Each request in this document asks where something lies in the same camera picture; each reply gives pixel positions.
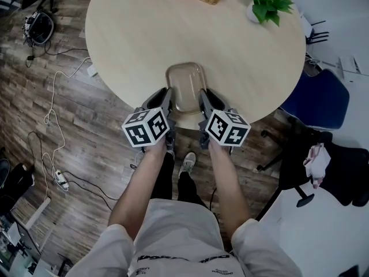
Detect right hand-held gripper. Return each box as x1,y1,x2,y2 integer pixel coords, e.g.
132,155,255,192
198,87,251,151

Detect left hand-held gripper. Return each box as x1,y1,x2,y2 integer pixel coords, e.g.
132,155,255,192
121,87,177,153

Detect clear plastic container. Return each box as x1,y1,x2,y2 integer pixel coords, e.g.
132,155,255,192
165,62,206,116

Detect person's left forearm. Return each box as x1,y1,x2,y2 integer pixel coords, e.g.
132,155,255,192
107,145,174,234

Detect person's right forearm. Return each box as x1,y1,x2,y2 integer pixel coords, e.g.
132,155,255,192
208,141,255,239

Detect person's right grey shoe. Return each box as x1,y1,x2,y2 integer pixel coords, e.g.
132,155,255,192
178,152,197,179

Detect round wooden table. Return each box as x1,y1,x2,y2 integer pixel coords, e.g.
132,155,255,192
84,0,307,130

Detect person's black trousers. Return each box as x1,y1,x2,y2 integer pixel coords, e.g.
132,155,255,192
160,151,209,211

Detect blue office chair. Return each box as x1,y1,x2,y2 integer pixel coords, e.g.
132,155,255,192
256,68,351,172

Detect green potted plant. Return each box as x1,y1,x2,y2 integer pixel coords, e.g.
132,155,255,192
243,0,295,28

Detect pink cloth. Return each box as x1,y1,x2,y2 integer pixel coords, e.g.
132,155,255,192
303,143,332,189

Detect white router with black antennas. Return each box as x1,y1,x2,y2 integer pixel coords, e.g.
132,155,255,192
299,12,330,45

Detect white power strip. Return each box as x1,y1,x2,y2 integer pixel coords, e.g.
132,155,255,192
53,169,70,193

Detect person's white shirt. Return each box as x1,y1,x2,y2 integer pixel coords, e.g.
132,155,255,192
65,199,304,277

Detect grey round case with gear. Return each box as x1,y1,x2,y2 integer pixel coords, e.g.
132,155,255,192
22,9,55,45

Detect white paper box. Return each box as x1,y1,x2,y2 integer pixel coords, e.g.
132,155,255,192
338,55,362,75

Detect black office chair with clothes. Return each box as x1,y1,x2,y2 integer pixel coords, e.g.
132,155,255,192
255,130,369,222

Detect white desk leg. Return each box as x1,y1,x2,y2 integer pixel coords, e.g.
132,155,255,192
24,197,52,230

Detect black stool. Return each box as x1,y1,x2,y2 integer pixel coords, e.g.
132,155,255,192
57,252,74,277

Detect cluttered dark desk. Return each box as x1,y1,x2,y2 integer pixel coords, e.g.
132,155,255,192
0,212,42,277

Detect white cable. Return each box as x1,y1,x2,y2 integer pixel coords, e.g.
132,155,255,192
42,56,92,202

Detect black cable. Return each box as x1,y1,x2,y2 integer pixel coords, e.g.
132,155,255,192
27,130,119,210

